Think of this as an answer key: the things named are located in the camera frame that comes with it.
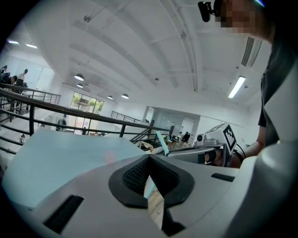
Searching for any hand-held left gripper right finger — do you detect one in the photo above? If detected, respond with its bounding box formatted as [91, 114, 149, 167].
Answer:
[149, 154, 249, 238]

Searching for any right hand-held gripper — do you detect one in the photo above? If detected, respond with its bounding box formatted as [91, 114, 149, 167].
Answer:
[167, 124, 237, 167]

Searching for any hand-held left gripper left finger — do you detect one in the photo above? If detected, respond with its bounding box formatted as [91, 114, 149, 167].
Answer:
[29, 154, 168, 238]

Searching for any small clear tube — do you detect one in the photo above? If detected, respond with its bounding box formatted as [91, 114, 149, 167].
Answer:
[155, 130, 170, 157]

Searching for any person's right forearm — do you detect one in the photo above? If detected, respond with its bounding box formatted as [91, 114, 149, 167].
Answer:
[232, 125, 267, 168]

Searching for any wooden desk with metal legs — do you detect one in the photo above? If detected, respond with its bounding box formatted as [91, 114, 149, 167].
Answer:
[163, 134, 186, 149]

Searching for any pale wooden chair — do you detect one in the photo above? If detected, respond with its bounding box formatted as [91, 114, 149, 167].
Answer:
[137, 141, 154, 154]

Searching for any black metal staircase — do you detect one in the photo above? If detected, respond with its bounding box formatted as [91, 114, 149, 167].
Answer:
[129, 119, 174, 154]

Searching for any thin black balcony railing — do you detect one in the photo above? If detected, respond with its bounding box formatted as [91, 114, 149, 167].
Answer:
[110, 111, 151, 124]

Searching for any person's dark grey shirt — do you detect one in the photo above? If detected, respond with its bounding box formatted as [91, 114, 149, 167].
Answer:
[257, 27, 298, 147]

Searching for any black metal railing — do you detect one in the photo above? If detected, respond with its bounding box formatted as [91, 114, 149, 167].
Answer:
[0, 87, 174, 155]

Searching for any ceiling conduit pipe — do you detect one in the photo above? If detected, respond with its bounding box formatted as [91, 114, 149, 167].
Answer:
[163, 0, 199, 92]

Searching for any ceiling air conditioner vent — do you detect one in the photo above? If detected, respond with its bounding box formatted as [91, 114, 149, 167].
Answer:
[241, 36, 263, 68]

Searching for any long black mezzanine railing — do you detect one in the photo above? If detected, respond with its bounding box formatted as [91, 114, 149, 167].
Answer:
[0, 83, 61, 121]

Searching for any person's head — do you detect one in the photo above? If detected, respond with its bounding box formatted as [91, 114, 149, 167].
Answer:
[214, 0, 277, 45]

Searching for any round ceiling-mounted fitting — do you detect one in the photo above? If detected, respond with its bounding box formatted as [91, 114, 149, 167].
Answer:
[83, 6, 105, 23]

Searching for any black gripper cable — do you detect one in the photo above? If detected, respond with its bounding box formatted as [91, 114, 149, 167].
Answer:
[234, 143, 247, 161]

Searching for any large glass window wall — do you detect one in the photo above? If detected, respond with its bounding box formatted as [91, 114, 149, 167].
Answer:
[70, 91, 105, 116]

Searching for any black head-worn camera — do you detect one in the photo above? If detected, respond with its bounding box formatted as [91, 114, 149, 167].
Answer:
[197, 1, 216, 23]

